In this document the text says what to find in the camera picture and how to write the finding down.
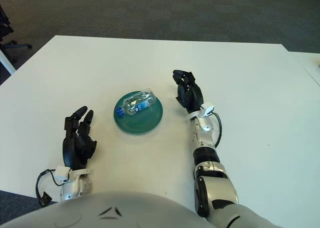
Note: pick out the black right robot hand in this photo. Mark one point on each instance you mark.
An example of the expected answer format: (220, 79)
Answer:
(193, 97)

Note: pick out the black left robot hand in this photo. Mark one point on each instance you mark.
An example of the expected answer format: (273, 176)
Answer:
(73, 150)

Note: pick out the clear bottle with blue cap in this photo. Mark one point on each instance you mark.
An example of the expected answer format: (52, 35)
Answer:
(138, 102)

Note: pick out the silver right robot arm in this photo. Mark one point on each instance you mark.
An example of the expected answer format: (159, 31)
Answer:
(217, 183)

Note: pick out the green round plate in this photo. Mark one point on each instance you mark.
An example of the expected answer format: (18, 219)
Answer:
(145, 124)

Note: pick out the white right wrist connector box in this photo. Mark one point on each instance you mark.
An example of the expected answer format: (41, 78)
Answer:
(208, 109)

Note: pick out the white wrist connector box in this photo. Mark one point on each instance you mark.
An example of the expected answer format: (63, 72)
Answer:
(208, 109)
(62, 173)

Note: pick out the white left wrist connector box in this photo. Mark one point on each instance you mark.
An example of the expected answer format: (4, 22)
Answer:
(62, 173)

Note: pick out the silver robot torso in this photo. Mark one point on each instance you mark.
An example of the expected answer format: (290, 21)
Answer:
(112, 210)

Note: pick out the white desk with square leg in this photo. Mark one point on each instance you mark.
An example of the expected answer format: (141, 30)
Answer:
(7, 62)

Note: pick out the black office chair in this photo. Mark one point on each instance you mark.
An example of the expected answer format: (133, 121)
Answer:
(17, 46)

